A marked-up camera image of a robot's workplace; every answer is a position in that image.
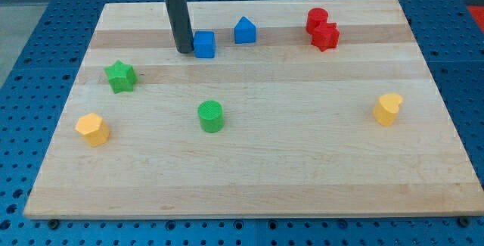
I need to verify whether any red cylinder block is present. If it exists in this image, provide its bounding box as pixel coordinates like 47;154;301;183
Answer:
306;8;329;34

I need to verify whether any red star block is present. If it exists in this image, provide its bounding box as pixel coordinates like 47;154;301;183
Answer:
311;23;340;51

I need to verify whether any blue pentagon house block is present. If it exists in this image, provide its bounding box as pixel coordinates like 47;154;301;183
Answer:
234;17;256;44

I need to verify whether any yellow heart block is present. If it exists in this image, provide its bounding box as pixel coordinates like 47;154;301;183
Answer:
373;93;403;126

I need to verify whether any blue cube block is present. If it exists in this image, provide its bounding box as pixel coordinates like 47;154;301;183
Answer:
194;31;216;58

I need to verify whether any green star block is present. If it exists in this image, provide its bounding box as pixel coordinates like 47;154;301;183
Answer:
104;61;138;94

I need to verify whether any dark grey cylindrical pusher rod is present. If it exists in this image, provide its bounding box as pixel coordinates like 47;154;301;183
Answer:
165;0;194;54

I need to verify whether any light wooden board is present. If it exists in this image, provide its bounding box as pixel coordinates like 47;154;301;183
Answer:
23;0;483;220

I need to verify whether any green cylinder block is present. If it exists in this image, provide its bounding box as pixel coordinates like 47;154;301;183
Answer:
197;100;225;133

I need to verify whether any yellow hexagon block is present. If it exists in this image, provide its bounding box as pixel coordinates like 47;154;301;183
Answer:
75;113;110;147

